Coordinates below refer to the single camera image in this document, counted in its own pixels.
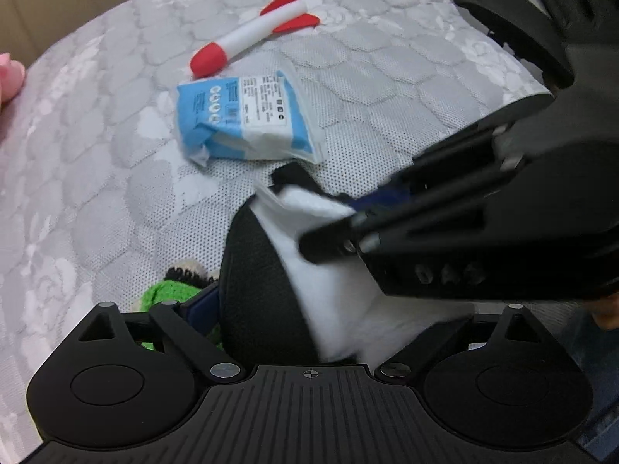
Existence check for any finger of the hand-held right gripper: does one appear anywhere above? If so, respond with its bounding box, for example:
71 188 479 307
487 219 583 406
299 193 487 265
339 93 557 213

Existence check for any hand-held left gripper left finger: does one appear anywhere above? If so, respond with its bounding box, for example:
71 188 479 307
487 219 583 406
75 283 244 384

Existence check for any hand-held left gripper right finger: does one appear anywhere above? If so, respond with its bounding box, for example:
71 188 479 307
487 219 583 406
378 302 540 380

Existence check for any white cloth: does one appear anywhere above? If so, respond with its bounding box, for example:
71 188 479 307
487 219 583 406
254 181 467 364

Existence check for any crochet doll green sweater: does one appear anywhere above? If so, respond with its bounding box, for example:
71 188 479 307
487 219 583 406
134 260 224 351

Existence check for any black office chair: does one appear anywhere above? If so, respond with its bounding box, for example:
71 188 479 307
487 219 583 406
453 0 619 94

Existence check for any person's leg in jeans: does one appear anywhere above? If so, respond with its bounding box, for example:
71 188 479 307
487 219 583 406
568 316 619 450

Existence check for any grey quilted mattress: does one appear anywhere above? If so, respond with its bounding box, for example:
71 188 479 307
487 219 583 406
0 0 557 450

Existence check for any blue white wipes packet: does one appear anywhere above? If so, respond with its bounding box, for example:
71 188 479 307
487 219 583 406
176 70 328 168

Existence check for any red white toy rocket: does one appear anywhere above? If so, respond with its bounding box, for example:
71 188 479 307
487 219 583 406
190 0 321 79

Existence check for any pink white plush toy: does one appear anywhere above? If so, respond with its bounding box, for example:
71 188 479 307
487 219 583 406
0 52 26 103

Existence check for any beige padded headboard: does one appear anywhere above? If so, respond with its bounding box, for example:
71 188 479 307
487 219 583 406
0 0 114 71

